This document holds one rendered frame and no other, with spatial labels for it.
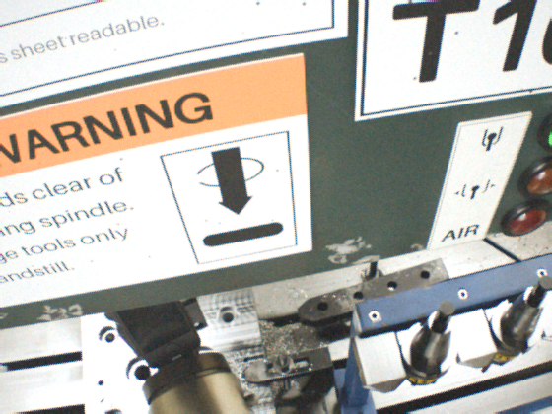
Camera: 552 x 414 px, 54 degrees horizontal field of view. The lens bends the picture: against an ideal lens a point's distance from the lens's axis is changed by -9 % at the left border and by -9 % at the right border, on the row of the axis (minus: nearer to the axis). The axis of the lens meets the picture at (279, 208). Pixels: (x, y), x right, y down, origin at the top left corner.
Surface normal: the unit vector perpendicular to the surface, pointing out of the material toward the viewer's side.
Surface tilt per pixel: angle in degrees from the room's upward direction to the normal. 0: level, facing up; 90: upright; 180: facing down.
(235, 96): 90
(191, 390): 7
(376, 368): 0
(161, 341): 66
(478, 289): 0
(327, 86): 90
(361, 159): 90
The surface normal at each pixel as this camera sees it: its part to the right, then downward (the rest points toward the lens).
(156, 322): 0.40, 0.41
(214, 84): 0.18, 0.80
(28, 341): -0.07, -0.57
